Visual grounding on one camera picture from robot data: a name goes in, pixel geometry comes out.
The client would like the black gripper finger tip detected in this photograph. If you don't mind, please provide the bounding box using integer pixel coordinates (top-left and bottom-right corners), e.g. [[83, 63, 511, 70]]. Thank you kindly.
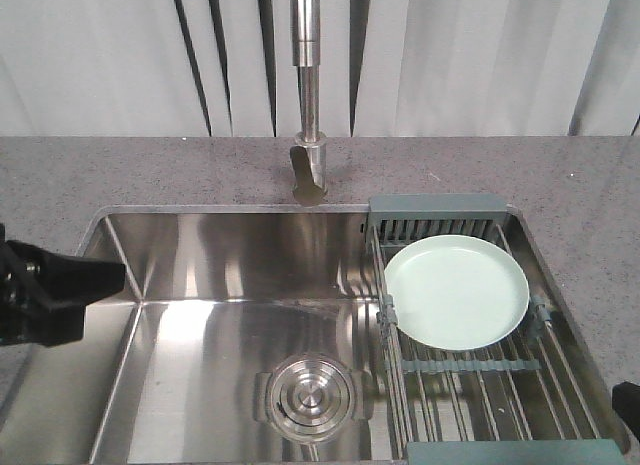
[[612, 381, 640, 438]]

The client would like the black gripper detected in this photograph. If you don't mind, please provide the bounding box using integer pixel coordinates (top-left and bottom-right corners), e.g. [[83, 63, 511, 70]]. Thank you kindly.
[[1, 225, 125, 346]]

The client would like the mint green round plate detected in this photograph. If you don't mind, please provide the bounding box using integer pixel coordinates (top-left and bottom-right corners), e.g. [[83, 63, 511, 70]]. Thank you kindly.
[[384, 235, 530, 351]]

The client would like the stainless steel kitchen faucet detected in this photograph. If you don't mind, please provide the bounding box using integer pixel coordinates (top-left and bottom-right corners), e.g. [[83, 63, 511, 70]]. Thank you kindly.
[[290, 0, 327, 206]]

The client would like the grey extendable dish drying rack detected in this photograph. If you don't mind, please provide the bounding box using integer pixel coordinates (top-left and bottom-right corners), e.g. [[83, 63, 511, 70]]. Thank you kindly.
[[363, 193, 630, 464]]

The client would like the stainless steel sink basin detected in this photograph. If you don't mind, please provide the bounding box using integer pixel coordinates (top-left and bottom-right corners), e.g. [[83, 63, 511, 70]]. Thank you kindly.
[[1, 204, 408, 464]]

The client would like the white pleated curtain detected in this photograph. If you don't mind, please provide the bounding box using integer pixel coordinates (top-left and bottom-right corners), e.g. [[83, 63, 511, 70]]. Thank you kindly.
[[1, 0, 639, 138]]

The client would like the round steel sink drain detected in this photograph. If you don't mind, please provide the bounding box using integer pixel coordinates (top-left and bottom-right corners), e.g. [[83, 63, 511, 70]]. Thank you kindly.
[[253, 353, 373, 445]]

